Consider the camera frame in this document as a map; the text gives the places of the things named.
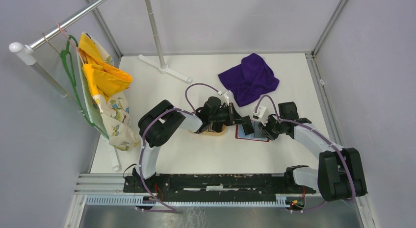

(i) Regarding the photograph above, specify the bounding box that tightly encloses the metal clothes rack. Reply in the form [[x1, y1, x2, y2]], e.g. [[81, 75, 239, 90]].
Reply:
[[8, 0, 193, 172]]

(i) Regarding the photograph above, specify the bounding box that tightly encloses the purple cloth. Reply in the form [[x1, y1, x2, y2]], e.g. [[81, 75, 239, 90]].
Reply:
[[218, 53, 280, 107]]

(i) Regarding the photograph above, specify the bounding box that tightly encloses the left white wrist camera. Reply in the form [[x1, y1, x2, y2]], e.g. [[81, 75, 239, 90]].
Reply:
[[223, 90, 234, 104]]

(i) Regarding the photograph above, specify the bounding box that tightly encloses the white slotted cable duct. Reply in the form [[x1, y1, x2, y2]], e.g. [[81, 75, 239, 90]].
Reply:
[[85, 194, 288, 208]]

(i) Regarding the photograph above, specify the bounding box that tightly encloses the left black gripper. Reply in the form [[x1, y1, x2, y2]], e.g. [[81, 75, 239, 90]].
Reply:
[[209, 103, 247, 127]]

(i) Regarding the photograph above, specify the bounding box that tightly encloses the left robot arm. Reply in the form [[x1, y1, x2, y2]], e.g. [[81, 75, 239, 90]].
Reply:
[[132, 97, 254, 193]]

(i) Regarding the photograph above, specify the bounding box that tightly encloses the patterned cream cloth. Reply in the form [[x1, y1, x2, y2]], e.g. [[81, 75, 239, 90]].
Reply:
[[78, 32, 142, 152]]

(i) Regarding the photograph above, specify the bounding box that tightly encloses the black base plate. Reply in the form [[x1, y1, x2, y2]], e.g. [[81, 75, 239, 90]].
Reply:
[[123, 174, 315, 203]]

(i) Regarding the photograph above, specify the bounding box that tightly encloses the red leather card holder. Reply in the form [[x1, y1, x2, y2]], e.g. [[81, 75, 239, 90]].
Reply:
[[235, 125, 270, 142]]

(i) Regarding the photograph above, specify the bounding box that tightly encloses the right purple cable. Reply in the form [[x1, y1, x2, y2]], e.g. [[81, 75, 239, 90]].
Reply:
[[253, 94, 357, 212]]

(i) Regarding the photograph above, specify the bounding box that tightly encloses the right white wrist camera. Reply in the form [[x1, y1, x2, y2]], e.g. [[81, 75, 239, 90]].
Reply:
[[253, 106, 269, 124]]

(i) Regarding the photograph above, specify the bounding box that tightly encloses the black credit card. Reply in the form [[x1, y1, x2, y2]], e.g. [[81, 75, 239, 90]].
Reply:
[[242, 120, 255, 135]]

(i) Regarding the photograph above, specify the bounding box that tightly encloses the grey credit card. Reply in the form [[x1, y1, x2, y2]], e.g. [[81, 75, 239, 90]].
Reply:
[[253, 122, 265, 139]]

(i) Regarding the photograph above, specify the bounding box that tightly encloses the yellow cloth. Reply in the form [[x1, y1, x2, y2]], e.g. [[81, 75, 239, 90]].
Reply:
[[78, 32, 133, 102]]

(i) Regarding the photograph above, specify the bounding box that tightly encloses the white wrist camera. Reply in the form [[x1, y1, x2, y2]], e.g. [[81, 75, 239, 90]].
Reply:
[[223, 90, 234, 104], [253, 106, 269, 124]]

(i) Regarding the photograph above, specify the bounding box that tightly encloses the green clothes hanger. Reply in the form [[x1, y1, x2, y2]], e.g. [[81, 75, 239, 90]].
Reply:
[[60, 35, 109, 140]]

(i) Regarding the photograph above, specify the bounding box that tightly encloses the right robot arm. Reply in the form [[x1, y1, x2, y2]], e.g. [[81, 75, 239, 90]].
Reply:
[[253, 102, 367, 202]]

